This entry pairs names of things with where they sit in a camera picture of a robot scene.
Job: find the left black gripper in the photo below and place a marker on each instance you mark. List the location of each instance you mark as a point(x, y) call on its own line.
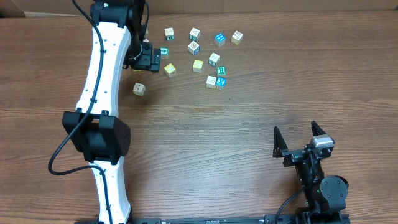
point(147, 60)

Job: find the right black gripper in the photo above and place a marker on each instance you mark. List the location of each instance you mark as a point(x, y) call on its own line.
point(293, 156)

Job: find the plain wooden block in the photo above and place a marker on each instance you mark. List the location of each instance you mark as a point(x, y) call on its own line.
point(211, 81)

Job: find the blue X block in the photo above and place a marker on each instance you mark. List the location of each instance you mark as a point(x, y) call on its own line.
point(220, 83)

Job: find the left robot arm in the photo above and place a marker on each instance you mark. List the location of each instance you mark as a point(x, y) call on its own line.
point(94, 127)

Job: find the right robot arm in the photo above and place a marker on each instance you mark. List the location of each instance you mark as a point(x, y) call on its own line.
point(325, 195)

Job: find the green 4 block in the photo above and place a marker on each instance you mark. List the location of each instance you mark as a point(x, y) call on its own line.
point(164, 53)

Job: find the yellow top tilted block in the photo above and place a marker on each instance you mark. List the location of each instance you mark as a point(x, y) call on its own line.
point(170, 70)

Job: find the wooden block green E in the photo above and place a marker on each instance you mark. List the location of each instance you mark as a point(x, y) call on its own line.
point(169, 34)

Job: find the wooden block blue D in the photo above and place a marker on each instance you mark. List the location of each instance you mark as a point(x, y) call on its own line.
point(194, 48)

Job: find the wooden block teal side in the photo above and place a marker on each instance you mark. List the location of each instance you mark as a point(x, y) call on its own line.
point(194, 34)

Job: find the wooden block green side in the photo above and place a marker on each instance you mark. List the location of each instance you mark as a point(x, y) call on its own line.
point(214, 59)

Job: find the green R block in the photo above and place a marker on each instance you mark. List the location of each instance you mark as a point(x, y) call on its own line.
point(221, 71)

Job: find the blue H block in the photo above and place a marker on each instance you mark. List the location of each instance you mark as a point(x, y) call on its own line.
point(219, 39)

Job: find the wooden block yellow side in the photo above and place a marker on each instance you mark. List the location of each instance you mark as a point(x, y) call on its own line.
point(237, 37)

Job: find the cardboard backdrop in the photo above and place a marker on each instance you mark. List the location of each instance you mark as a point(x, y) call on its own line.
point(50, 8)

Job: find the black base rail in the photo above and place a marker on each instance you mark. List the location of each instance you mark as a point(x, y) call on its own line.
point(217, 221)

